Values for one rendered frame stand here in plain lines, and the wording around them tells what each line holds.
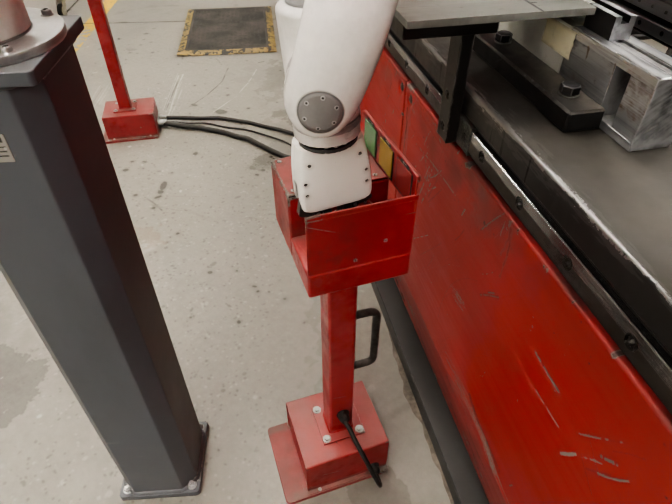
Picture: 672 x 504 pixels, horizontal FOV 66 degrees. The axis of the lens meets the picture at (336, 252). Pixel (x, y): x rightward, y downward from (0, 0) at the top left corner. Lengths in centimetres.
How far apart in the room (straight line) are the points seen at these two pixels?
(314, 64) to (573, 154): 37
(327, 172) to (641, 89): 39
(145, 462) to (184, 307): 60
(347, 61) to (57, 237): 46
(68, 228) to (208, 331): 92
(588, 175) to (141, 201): 179
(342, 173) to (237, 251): 122
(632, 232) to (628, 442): 22
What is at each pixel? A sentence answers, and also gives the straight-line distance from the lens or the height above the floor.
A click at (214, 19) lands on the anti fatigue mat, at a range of 403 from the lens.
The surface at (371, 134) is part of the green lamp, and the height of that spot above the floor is 82.
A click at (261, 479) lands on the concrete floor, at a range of 135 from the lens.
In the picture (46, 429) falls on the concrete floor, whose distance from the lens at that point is 158.
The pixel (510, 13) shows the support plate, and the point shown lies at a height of 100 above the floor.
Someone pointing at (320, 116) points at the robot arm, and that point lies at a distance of 52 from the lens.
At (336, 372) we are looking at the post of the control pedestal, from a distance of 106.
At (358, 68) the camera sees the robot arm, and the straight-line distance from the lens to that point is 51.
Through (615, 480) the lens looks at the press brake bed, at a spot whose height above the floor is 64.
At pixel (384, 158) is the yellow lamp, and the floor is 81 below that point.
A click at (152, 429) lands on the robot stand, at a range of 113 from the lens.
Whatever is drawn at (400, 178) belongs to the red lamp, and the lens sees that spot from 74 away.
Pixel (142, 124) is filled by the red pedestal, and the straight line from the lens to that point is 259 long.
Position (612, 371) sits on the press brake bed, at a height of 75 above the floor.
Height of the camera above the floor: 122
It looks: 42 degrees down
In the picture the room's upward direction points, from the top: straight up
